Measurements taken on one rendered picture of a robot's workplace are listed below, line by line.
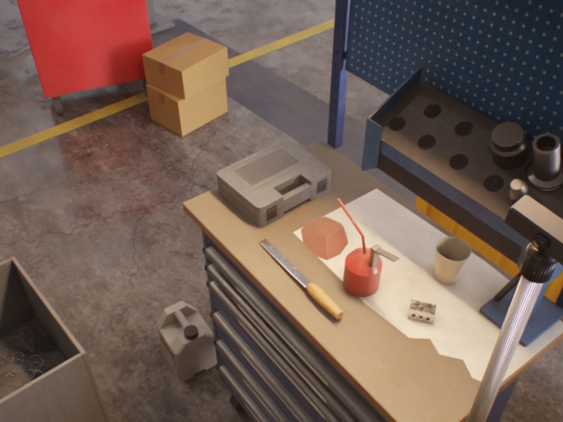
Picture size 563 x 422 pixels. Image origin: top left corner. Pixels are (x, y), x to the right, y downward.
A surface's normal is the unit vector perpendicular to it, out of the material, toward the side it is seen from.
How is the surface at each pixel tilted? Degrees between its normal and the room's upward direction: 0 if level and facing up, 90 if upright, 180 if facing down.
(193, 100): 90
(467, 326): 0
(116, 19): 90
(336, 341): 0
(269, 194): 0
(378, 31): 90
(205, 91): 90
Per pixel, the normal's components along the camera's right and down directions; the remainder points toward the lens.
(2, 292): 0.65, 0.50
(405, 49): -0.80, 0.40
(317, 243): -0.55, -0.36
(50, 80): 0.37, 0.61
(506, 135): -0.36, -0.48
